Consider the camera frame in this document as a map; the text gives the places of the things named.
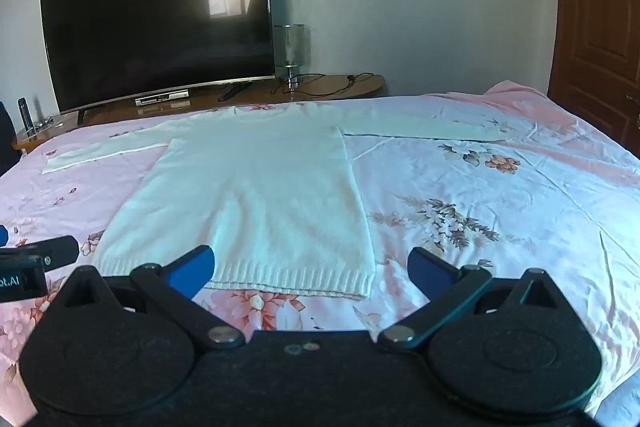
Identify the black lamp cable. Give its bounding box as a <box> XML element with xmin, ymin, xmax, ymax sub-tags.
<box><xmin>272</xmin><ymin>72</ymin><xmax>376</xmax><ymax>100</ymax></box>

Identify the white knit sweater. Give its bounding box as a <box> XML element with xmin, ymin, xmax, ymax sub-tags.
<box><xmin>42</xmin><ymin>102</ymin><xmax>508</xmax><ymax>300</ymax></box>

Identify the glass table lamp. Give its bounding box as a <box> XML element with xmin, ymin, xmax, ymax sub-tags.
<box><xmin>272</xmin><ymin>24</ymin><xmax>306</xmax><ymax>88</ymax></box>

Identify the black curved television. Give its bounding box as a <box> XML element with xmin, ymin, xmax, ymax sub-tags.
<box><xmin>40</xmin><ymin>0</ymin><xmax>277</xmax><ymax>114</ymax></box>

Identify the wooden television stand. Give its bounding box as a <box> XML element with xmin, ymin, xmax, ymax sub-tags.
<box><xmin>12</xmin><ymin>73</ymin><xmax>386</xmax><ymax>152</ymax></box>

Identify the black remote control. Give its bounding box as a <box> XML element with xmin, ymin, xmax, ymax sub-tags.
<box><xmin>217</xmin><ymin>82</ymin><xmax>253</xmax><ymax>102</ymax></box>

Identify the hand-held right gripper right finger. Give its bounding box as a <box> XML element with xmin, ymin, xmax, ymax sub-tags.
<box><xmin>377</xmin><ymin>247</ymin><xmax>576</xmax><ymax>350</ymax></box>

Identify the brown wooden door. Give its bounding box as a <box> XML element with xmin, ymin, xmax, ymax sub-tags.
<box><xmin>546</xmin><ymin>0</ymin><xmax>640</xmax><ymax>158</ymax></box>

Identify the pink floral bed sheet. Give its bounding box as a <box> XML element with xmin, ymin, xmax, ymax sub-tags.
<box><xmin>0</xmin><ymin>80</ymin><xmax>640</xmax><ymax>418</ymax></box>

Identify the dark chair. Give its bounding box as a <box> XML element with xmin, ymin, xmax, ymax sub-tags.
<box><xmin>0</xmin><ymin>102</ymin><xmax>21</xmax><ymax>178</ymax></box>

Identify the silver set-top box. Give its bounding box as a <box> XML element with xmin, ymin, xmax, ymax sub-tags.
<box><xmin>134</xmin><ymin>89</ymin><xmax>191</xmax><ymax>106</ymax></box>

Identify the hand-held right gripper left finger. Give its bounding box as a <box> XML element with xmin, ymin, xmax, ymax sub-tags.
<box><xmin>62</xmin><ymin>245</ymin><xmax>246</xmax><ymax>350</ymax></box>

